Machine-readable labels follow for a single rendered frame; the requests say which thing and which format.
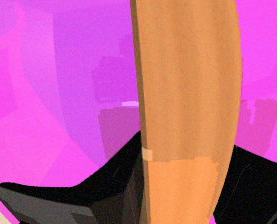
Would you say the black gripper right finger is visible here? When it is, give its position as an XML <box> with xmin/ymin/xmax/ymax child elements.
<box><xmin>212</xmin><ymin>144</ymin><xmax>277</xmax><ymax>224</ymax></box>

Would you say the brown wooden post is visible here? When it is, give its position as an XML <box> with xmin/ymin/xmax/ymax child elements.
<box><xmin>139</xmin><ymin>188</ymin><xmax>147</xmax><ymax>224</ymax></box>

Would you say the light brown wooden board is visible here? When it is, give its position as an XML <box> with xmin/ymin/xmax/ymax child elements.
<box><xmin>129</xmin><ymin>0</ymin><xmax>242</xmax><ymax>224</ymax></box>

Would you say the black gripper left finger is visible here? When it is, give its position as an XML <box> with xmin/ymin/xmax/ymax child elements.
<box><xmin>0</xmin><ymin>132</ymin><xmax>145</xmax><ymax>224</ymax></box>

